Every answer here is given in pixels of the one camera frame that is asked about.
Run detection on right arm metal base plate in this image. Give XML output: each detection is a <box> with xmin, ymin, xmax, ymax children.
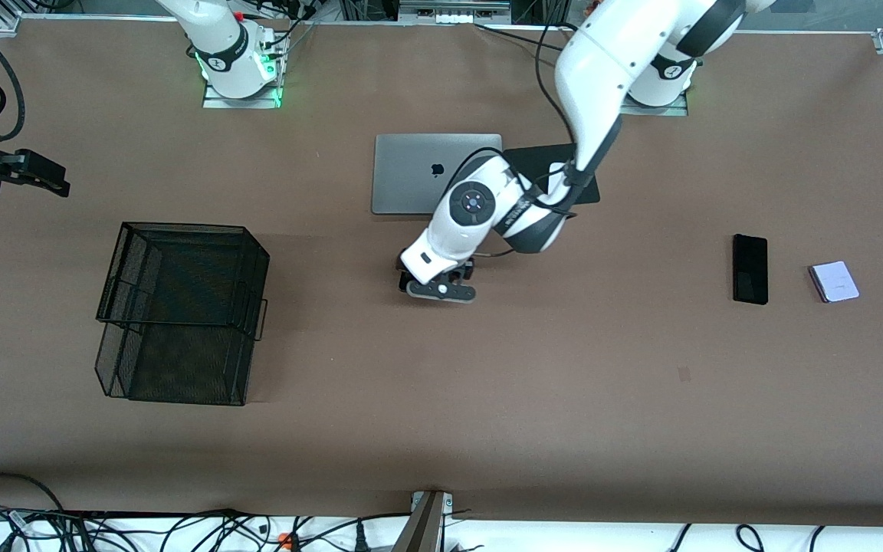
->
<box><xmin>202</xmin><ymin>77</ymin><xmax>283</xmax><ymax>110</ymax></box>

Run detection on silver laptop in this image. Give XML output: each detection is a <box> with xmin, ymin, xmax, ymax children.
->
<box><xmin>371</xmin><ymin>133</ymin><xmax>504</xmax><ymax>215</ymax></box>

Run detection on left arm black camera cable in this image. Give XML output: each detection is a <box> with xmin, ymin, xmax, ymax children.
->
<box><xmin>441</xmin><ymin>0</ymin><xmax>626</xmax><ymax>258</ymax></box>

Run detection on aluminium camera post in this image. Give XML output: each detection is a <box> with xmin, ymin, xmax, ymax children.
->
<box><xmin>390</xmin><ymin>491</ymin><xmax>454</xmax><ymax>552</ymax></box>

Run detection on white power strip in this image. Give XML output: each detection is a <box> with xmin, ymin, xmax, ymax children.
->
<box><xmin>398</xmin><ymin>0</ymin><xmax>513</xmax><ymax>24</ymax></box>

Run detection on black mesh two-tier organizer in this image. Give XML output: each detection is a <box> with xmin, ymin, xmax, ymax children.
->
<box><xmin>95</xmin><ymin>222</ymin><xmax>271</xmax><ymax>407</ymax></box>

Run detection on black slab smartphone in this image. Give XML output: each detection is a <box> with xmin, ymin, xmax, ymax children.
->
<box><xmin>732</xmin><ymin>234</ymin><xmax>770</xmax><ymax>306</ymax></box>

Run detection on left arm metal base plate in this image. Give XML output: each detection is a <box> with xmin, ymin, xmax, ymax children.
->
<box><xmin>618</xmin><ymin>90</ymin><xmax>689</xmax><ymax>117</ymax></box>

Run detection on thick black cable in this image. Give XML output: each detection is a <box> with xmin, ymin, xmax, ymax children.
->
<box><xmin>0</xmin><ymin>471</ymin><xmax>67</xmax><ymax>513</ymax></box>

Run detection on black mouse pad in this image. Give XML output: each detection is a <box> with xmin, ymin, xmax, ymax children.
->
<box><xmin>503</xmin><ymin>143</ymin><xmax>602</xmax><ymax>206</ymax></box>

